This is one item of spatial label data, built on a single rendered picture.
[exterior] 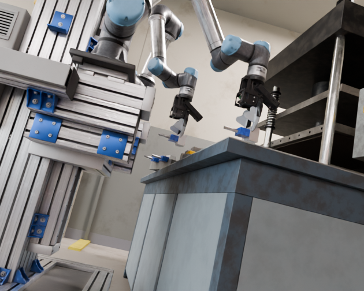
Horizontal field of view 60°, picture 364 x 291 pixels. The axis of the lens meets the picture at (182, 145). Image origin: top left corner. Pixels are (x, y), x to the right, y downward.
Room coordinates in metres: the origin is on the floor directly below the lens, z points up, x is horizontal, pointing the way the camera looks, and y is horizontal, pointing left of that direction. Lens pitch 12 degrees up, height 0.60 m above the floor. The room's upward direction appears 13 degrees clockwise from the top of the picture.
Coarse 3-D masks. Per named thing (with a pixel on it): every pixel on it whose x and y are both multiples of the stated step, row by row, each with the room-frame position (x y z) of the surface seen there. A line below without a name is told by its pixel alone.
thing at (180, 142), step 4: (164, 136) 1.47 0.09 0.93; (168, 136) 1.47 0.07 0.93; (172, 136) 1.46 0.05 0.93; (176, 136) 1.46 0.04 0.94; (184, 136) 1.47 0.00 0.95; (168, 140) 1.49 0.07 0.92; (172, 140) 1.47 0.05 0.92; (176, 140) 1.46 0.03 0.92; (180, 140) 1.46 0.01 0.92; (184, 140) 1.47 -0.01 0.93; (176, 144) 1.48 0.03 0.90; (180, 144) 1.47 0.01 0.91; (184, 144) 1.47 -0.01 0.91
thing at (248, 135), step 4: (224, 128) 1.10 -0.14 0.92; (228, 128) 1.10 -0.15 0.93; (232, 128) 1.10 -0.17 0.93; (240, 128) 1.09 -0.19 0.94; (244, 128) 1.10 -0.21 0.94; (248, 128) 1.12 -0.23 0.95; (256, 128) 1.10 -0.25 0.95; (236, 132) 1.11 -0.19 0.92; (240, 132) 1.09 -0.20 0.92; (244, 132) 1.10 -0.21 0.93; (248, 132) 1.10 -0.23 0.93; (252, 132) 1.10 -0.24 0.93; (256, 132) 1.10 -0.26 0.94; (240, 136) 1.13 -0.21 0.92; (244, 136) 1.11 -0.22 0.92; (248, 136) 1.10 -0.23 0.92; (252, 136) 1.10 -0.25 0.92; (256, 136) 1.11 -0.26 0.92; (244, 140) 1.13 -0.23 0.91; (248, 140) 1.11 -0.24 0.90; (252, 140) 1.10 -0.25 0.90; (256, 140) 1.11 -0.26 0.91
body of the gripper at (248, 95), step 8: (248, 80) 1.10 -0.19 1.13; (256, 80) 1.10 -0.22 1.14; (264, 80) 1.10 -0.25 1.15; (240, 88) 1.13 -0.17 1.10; (248, 88) 1.10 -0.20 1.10; (240, 96) 1.12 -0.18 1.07; (248, 96) 1.08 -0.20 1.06; (256, 96) 1.09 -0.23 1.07; (240, 104) 1.12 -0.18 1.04; (248, 104) 1.09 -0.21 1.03; (256, 104) 1.09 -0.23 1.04
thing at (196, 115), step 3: (186, 102) 1.46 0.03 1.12; (189, 102) 1.46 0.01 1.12; (186, 105) 1.46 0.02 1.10; (189, 105) 1.46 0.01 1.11; (189, 108) 1.47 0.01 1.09; (192, 108) 1.47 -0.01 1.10; (192, 111) 1.47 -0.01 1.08; (195, 111) 1.47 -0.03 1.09; (192, 114) 1.49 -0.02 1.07; (195, 114) 1.47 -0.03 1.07; (198, 114) 1.48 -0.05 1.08; (195, 117) 1.49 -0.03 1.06; (198, 117) 1.48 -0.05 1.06; (201, 117) 1.48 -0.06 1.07; (195, 120) 1.51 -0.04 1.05; (198, 120) 1.49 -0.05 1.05
